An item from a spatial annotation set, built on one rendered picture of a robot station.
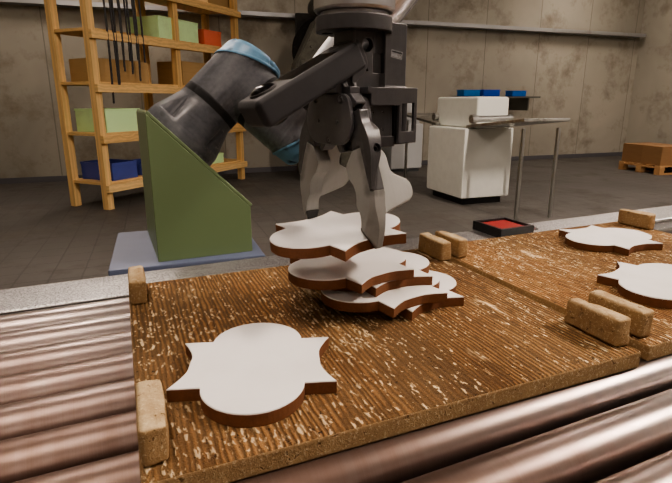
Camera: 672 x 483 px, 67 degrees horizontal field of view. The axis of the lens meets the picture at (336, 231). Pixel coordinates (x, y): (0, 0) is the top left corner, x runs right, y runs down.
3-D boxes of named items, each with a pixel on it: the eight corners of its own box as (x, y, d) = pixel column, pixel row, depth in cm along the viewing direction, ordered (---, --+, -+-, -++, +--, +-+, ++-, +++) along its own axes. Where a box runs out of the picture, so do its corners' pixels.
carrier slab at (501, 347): (129, 297, 60) (128, 284, 60) (423, 257, 76) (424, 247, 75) (143, 509, 29) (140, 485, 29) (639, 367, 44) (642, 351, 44)
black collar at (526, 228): (472, 229, 94) (472, 220, 94) (503, 225, 97) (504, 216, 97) (500, 239, 88) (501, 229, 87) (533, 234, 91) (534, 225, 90)
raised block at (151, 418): (136, 416, 35) (132, 380, 34) (165, 410, 36) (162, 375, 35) (140, 473, 30) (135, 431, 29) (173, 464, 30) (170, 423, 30)
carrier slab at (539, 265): (427, 256, 76) (427, 246, 76) (616, 229, 92) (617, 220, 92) (647, 362, 45) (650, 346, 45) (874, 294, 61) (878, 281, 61)
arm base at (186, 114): (145, 114, 101) (179, 78, 102) (204, 165, 107) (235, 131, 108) (145, 110, 87) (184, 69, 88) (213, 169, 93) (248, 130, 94)
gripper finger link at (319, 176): (346, 220, 58) (370, 150, 53) (302, 227, 55) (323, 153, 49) (332, 204, 60) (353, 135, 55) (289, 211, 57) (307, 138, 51)
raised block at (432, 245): (417, 250, 74) (418, 232, 73) (428, 249, 74) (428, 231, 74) (440, 262, 68) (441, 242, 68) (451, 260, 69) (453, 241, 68)
